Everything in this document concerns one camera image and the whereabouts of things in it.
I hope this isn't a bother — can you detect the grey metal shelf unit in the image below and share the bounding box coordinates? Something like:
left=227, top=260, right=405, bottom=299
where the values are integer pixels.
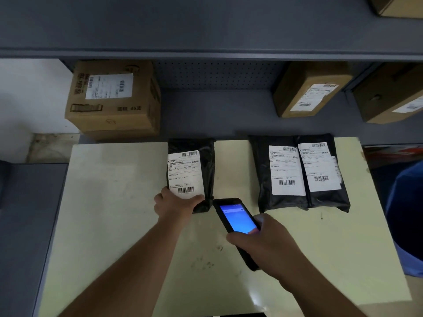
left=0, top=0, right=423, bottom=146

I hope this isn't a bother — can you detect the large printed cardboard box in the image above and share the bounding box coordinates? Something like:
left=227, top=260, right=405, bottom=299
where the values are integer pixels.
left=65, top=60, right=162, bottom=141

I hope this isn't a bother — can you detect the black handheld barcode scanner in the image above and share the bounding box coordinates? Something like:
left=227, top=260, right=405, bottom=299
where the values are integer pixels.
left=212, top=197, right=262, bottom=272

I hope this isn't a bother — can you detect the red and white package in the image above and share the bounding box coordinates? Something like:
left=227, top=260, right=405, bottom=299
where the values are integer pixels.
left=362, top=144, right=423, bottom=170

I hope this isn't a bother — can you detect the person's right forearm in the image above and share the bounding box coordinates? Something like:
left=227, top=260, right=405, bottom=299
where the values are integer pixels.
left=279, top=258, right=368, bottom=317

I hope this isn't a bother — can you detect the dark brown labelled cardboard box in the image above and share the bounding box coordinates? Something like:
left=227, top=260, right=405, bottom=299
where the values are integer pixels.
left=352, top=63, right=423, bottom=125

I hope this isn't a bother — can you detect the person's left hand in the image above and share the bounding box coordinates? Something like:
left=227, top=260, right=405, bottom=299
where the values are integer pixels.
left=154, top=186, right=206, bottom=225

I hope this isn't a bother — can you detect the narrow labelled cardboard box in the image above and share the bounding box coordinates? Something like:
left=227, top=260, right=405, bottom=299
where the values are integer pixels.
left=273, top=61, right=354, bottom=118

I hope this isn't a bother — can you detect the plain cardboard box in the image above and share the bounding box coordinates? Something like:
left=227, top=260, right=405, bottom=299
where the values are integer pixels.
left=365, top=0, right=423, bottom=19

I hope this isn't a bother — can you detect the small black labelled parcel bag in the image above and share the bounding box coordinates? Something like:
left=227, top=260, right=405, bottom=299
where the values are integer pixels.
left=167, top=138, right=216, bottom=214

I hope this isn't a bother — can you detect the grey low cabinet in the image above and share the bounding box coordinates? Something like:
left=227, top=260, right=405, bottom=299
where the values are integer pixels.
left=0, top=160, right=69, bottom=317

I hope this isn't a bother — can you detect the person's right hand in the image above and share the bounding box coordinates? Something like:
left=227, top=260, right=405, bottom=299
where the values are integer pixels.
left=226, top=213, right=303, bottom=283

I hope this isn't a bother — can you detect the person's left forearm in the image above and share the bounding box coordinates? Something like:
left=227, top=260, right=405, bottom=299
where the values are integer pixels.
left=59, top=213, right=194, bottom=317

